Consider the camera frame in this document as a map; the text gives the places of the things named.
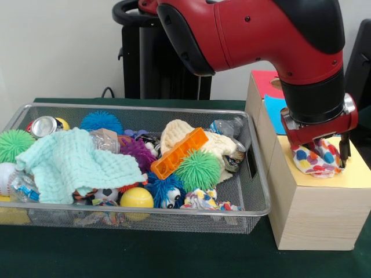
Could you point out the white polka dot cloth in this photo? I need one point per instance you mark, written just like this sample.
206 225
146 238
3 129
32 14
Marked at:
319 165

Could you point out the dark green table cloth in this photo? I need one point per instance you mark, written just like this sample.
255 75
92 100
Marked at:
145 255

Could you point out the orange plastic block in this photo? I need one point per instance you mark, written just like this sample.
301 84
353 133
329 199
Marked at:
179 150

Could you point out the purple spiky rubber ball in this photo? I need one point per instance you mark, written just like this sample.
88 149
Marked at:
137 152

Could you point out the mint green cloth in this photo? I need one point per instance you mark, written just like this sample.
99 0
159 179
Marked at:
72 162

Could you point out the cream knitted cloth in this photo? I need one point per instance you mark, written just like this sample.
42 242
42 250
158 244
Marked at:
174 133

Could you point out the green spiky rubber ball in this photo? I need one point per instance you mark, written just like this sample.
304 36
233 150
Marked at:
14 144
197 171

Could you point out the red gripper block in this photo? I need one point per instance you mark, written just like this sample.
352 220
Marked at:
321 131

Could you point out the blue spiky rubber ball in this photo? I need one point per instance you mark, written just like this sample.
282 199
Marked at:
100 123

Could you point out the crushed silver drink can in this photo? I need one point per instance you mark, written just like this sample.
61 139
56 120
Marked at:
45 126

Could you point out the wooden box with three holes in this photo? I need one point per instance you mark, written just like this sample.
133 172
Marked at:
319 217

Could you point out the smooth yellow ball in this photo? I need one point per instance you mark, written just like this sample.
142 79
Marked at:
136 198

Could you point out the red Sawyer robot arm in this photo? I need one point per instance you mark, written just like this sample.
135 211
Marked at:
246 43

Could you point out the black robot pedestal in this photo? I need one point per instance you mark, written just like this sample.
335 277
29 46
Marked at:
162 72

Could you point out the shallow mesh bin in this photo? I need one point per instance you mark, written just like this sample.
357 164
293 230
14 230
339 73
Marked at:
255 185

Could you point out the blue furry toy with eyes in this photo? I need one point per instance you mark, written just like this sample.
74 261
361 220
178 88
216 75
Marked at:
162 188

